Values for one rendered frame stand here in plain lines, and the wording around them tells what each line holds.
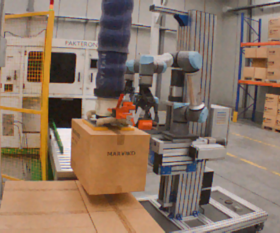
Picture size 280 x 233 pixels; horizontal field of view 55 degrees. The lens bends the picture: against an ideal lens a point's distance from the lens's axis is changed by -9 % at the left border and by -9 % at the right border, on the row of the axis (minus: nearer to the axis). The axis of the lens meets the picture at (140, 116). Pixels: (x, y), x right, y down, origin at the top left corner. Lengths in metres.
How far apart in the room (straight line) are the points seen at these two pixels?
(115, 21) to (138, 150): 0.87
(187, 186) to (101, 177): 0.96
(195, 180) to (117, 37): 1.41
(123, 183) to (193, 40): 1.24
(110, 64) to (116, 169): 0.70
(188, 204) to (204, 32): 1.51
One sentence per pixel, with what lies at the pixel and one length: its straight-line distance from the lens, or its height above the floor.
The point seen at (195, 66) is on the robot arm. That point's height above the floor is 1.53.
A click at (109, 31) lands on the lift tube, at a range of 2.02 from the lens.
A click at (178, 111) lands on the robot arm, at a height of 1.21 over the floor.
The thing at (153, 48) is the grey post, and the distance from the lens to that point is 5.66.
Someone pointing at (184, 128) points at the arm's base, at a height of 1.09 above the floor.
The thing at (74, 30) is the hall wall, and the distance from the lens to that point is 11.48.
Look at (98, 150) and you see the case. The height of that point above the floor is 0.98.
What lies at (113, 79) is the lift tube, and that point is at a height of 1.41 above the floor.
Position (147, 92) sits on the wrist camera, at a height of 1.36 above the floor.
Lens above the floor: 1.45
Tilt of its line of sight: 8 degrees down
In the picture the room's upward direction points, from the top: 4 degrees clockwise
